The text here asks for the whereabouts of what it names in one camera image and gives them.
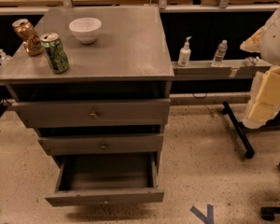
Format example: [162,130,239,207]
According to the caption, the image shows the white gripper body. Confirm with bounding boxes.
[240,7,280,65]

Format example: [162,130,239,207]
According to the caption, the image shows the yellow foam padded gripper finger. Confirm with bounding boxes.
[243,65,280,129]

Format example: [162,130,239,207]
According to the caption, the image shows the grey bottom drawer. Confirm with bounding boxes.
[46,153,164,206]

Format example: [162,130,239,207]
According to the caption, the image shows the grey drawer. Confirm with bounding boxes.
[46,153,164,206]
[38,133,163,156]
[12,99,170,128]

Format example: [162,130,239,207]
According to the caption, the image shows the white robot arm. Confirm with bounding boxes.
[240,7,280,129]

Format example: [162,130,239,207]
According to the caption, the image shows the grey top drawer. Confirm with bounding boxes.
[12,99,170,128]

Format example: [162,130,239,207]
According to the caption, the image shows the grey middle drawer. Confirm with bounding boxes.
[38,133,163,156]

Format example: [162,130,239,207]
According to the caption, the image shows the grey wooden drawer cabinet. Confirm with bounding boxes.
[0,6,175,175]

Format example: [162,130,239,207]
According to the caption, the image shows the crumpled plastic wrapper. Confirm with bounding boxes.
[244,56,260,66]

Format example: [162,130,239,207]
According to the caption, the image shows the black wheeled stand base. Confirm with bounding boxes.
[222,102,280,159]

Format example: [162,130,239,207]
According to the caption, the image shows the clear plastic water bottle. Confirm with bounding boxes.
[212,40,228,67]

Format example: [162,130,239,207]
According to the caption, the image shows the white pump lotion bottle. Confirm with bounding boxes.
[177,36,191,67]

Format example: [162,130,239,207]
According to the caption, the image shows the black chair base leg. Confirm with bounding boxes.
[260,207,280,221]

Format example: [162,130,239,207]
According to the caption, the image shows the white ceramic bowl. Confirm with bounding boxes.
[69,17,102,44]

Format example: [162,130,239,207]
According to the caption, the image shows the green drink can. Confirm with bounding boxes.
[40,33,69,74]

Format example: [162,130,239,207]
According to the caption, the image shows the orange drink can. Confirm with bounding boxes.
[12,19,43,56]

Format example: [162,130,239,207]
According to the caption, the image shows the clear pump sanitizer bottle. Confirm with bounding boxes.
[0,49,11,66]

